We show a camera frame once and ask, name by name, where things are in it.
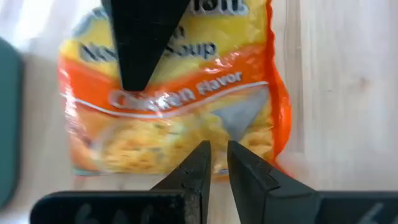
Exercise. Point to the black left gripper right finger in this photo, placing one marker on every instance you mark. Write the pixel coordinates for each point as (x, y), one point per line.
(258, 199)

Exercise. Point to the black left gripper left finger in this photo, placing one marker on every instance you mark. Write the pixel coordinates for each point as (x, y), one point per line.
(194, 186)

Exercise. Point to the teal plastic bin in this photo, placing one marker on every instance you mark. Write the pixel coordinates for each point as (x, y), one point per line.
(9, 124)

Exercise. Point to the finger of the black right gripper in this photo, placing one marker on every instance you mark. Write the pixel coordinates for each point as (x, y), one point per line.
(140, 37)

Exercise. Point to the orange Maruchan chicken ramen packet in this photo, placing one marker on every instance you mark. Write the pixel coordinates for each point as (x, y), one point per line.
(186, 124)

